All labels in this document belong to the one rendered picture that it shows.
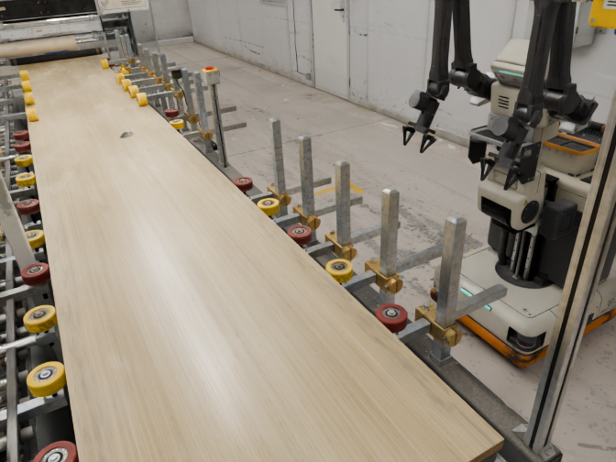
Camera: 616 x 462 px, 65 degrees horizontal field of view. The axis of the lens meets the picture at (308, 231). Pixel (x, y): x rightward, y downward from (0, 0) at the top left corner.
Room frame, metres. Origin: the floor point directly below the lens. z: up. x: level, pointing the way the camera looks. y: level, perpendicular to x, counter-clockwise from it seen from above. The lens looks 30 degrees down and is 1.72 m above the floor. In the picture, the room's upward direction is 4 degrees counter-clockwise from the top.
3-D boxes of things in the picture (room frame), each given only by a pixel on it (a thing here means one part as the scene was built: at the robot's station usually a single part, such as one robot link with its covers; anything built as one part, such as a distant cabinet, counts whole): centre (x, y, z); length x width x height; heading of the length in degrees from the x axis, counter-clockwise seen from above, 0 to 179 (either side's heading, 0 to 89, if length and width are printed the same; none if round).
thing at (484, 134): (1.82, -0.80, 0.99); 0.28 x 0.16 x 0.22; 27
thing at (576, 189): (2.00, -1.14, 0.59); 0.55 x 0.34 x 0.83; 27
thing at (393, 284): (1.24, -0.22, 0.82); 0.14 x 0.06 x 0.05; 27
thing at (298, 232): (1.41, 0.03, 0.85); 0.08 x 0.08 x 0.11
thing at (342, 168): (1.44, -0.12, 0.89); 0.04 x 0.04 x 0.48; 27
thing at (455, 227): (0.99, -0.35, 0.92); 0.04 x 0.04 x 0.48; 27
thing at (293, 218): (1.72, -0.03, 0.81); 0.43 x 0.03 x 0.04; 117
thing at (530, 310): (1.96, -1.06, 0.16); 0.67 x 0.64 x 0.25; 117
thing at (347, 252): (1.46, -0.11, 0.81); 0.14 x 0.06 x 0.05; 27
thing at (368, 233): (1.50, -0.15, 0.80); 0.43 x 0.03 x 0.04; 117
